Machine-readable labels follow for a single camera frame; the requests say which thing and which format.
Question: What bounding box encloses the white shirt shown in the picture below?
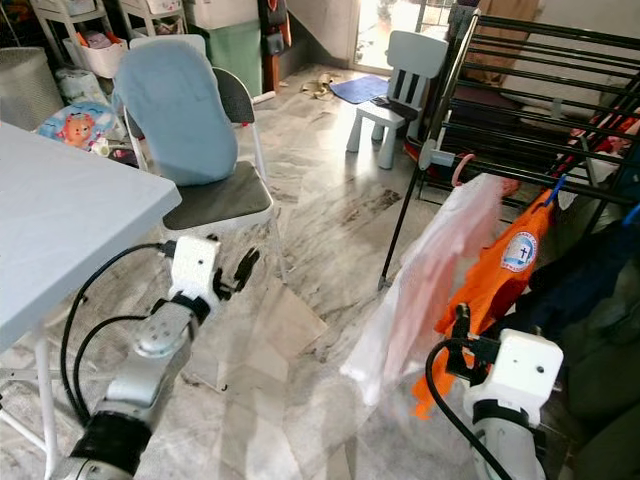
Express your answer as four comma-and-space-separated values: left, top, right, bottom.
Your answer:
340, 172, 507, 406

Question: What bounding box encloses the pink clothes hanger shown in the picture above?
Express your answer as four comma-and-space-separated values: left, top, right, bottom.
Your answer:
450, 153, 479, 189

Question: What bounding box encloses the orange shirt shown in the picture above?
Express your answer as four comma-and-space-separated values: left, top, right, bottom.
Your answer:
410, 192, 557, 421

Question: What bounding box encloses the navy garment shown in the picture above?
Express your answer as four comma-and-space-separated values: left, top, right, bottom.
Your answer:
500, 210, 640, 341

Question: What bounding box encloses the green armchair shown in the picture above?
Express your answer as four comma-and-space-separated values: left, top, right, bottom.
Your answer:
555, 285, 640, 480

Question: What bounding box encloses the light blue folding table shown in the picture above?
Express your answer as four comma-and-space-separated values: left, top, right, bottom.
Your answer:
0, 122, 183, 480

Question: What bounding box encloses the black drying rack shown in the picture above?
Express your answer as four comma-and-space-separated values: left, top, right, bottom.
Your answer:
380, 10, 640, 291

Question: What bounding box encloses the blue chair cover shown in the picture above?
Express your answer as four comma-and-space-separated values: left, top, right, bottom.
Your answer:
114, 38, 240, 188

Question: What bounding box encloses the tan floor item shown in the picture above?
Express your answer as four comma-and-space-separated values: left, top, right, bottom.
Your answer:
300, 74, 337, 100

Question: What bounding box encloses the green storage bin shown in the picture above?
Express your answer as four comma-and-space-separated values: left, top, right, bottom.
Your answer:
205, 20, 265, 97

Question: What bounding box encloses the blue floor mat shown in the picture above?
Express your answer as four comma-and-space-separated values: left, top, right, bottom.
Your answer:
328, 75, 391, 106

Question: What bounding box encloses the round cartoon print mat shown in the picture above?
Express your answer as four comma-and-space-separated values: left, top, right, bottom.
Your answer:
35, 100, 120, 153

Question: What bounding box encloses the red black upright appliance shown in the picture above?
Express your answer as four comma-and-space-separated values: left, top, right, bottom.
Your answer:
257, 0, 292, 98

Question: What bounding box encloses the patterned plastic pack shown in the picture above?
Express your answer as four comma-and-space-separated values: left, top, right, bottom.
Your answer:
55, 68, 107, 107

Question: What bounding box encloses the white storage basket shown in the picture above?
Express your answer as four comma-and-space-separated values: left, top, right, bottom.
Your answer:
65, 32, 129, 79

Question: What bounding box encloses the white storage box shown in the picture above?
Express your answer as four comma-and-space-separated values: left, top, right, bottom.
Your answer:
185, 0, 261, 31

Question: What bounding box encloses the beige pillow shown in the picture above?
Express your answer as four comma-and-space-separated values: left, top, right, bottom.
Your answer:
490, 40, 640, 131

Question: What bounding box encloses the light blue kids chair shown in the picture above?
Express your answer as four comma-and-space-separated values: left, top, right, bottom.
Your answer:
347, 30, 449, 171

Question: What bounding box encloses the white storage rack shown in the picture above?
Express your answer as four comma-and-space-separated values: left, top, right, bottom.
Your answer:
117, 0, 187, 43
32, 0, 129, 81

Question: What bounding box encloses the grey woven laundry basket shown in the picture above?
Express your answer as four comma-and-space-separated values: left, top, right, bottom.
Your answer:
0, 45, 65, 131

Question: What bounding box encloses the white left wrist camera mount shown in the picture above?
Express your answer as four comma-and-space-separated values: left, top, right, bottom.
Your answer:
168, 235, 223, 301

